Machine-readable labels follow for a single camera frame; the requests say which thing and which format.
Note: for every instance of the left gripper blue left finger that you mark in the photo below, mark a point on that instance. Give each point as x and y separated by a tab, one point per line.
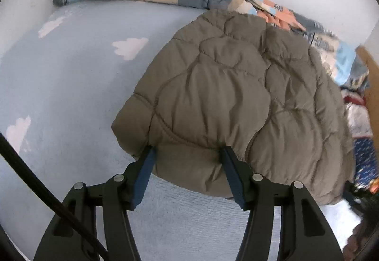
120	194

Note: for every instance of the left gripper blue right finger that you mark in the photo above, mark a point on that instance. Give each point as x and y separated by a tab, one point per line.
305	232

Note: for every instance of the olive quilted hooded jacket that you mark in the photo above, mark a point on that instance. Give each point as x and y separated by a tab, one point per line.
233	79

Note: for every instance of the person's right hand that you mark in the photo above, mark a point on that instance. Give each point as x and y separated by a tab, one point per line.
356	249

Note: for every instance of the navy star pattern pillow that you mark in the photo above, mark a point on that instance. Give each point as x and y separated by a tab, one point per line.
366	170

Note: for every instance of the red white patterned blanket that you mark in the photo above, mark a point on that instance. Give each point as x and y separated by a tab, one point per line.
357	115

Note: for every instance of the light blue cloud bedsheet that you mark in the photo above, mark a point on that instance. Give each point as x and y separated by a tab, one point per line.
63	84

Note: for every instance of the wooden headboard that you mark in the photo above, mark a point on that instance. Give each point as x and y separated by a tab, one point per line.
371	93

